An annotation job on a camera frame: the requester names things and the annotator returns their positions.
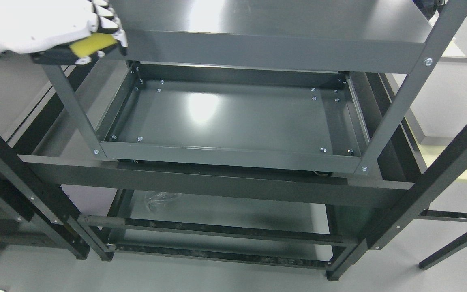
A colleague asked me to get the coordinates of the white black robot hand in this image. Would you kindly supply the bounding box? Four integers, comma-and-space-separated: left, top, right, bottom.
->
0, 0, 129, 65

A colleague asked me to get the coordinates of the green yellow sponge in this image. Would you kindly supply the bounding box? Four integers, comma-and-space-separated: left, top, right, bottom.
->
68, 33, 117, 58

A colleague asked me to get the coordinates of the grey metal shelf unit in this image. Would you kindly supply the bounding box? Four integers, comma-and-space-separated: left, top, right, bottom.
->
34, 0, 467, 174

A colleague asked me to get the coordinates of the black metal rack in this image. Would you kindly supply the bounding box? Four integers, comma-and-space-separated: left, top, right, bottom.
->
0, 61, 467, 281

